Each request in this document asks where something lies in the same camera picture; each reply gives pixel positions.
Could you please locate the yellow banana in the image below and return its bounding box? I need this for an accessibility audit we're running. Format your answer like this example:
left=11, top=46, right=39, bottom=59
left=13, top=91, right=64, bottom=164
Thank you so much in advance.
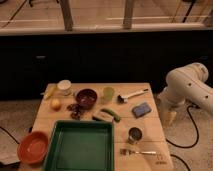
left=43, top=84, right=56, bottom=100

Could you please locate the black cable on right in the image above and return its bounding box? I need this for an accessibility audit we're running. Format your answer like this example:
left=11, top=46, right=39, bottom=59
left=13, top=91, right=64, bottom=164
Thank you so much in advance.
left=165, top=105, right=200, bottom=171

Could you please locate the white green eraser block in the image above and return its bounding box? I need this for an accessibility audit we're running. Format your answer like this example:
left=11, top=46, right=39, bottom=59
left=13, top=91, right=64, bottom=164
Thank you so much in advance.
left=92, top=111, right=113, bottom=122

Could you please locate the metal cup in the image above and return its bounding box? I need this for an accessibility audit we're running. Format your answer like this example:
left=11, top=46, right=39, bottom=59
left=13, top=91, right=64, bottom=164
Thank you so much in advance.
left=128, top=127, right=142, bottom=144

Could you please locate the black cable on left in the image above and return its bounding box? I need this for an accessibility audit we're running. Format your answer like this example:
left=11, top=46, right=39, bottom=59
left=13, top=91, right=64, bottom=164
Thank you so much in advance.
left=0, top=126, right=21, bottom=145

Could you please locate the dark red bowl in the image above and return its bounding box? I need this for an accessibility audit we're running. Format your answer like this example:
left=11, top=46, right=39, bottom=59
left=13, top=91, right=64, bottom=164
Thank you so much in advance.
left=76, top=89, right=97, bottom=109

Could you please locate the white handled brush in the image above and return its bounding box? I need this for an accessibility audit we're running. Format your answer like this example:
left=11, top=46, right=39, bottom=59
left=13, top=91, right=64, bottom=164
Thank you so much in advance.
left=117, top=89, right=149, bottom=103

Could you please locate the metal fork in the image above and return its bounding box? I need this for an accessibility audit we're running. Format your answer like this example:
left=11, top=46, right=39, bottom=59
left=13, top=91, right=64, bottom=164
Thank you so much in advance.
left=120, top=149, right=157, bottom=155

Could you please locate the orange bowl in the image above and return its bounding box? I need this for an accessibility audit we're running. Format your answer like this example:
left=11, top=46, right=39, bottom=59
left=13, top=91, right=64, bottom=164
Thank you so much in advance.
left=17, top=131, right=49, bottom=164

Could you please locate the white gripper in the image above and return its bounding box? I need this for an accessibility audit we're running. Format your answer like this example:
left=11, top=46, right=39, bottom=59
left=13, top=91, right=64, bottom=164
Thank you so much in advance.
left=158, top=88, right=185, bottom=126

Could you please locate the green pickle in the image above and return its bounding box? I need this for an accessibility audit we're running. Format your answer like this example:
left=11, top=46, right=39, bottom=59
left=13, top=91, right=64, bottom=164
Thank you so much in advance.
left=101, top=108, right=121, bottom=122

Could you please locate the green plastic tray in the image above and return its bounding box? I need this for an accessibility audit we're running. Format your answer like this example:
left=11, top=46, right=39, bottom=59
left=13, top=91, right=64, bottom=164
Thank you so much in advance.
left=42, top=121, right=114, bottom=171

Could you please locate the bunch of dark grapes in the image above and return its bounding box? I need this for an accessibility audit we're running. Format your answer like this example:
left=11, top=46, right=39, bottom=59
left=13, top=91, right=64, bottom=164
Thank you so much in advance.
left=67, top=103, right=84, bottom=120

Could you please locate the black cable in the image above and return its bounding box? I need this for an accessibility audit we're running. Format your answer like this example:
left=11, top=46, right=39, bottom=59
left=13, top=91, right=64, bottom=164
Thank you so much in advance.
left=165, top=105, right=200, bottom=171
left=0, top=126, right=21, bottom=145

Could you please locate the blue sponge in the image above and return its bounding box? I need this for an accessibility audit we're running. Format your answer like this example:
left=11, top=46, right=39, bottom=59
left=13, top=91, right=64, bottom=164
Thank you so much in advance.
left=132, top=102, right=152, bottom=118

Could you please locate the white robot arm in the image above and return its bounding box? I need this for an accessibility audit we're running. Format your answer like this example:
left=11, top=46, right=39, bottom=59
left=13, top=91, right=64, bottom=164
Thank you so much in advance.
left=158, top=63, right=213, bottom=127

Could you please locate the light green cup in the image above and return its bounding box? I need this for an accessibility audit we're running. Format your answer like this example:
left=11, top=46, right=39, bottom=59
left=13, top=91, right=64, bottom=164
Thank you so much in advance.
left=103, top=87, right=115, bottom=102

